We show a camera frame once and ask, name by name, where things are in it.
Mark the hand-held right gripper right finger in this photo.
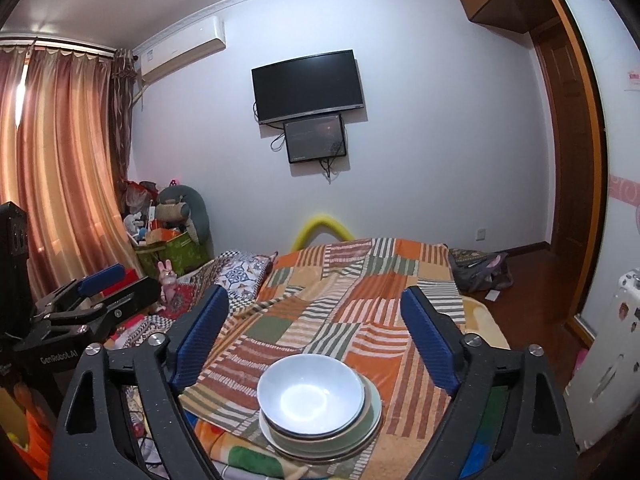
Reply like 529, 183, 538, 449
402, 286, 576, 480

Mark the yellow foam tube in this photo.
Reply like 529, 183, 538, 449
291, 214, 355, 251

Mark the white suitcase with stickers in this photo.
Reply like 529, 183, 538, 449
565, 270, 640, 454

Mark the pink rabbit toy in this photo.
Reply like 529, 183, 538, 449
157, 259, 179, 292

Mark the colourful fleece blanket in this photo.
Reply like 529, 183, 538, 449
194, 294, 512, 480

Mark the brown curtain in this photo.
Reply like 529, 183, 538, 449
109, 50, 137, 211

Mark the orange striped curtain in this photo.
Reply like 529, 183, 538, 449
0, 45, 134, 307

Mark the brown wooden door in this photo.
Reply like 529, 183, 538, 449
531, 24, 607, 322

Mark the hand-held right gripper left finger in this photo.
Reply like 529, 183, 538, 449
47, 285, 229, 480

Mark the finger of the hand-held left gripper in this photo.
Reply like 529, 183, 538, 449
12, 277, 162, 354
32, 264, 127, 324

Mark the green storage bag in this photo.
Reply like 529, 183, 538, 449
135, 232, 211, 279

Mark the orange cloth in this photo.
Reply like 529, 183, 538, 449
10, 385, 57, 467

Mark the white bowl with dark dots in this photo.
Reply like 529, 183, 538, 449
257, 354, 366, 436

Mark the grey backpack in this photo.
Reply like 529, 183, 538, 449
447, 247, 512, 292

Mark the striped patchwork blanket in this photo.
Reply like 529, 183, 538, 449
179, 237, 468, 480

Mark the mint green plate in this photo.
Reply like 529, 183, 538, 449
260, 374, 384, 455

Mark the small black monitor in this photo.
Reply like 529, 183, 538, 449
283, 113, 348, 164

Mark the white air conditioner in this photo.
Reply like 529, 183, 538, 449
136, 16, 227, 82

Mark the grey plush toy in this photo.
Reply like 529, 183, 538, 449
156, 185, 211, 247

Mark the blue patterned quilt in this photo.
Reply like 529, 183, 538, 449
115, 250, 279, 352

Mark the white curtain rail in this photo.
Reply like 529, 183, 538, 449
0, 32, 117, 59

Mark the black wall television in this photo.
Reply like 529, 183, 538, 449
251, 50, 363, 125

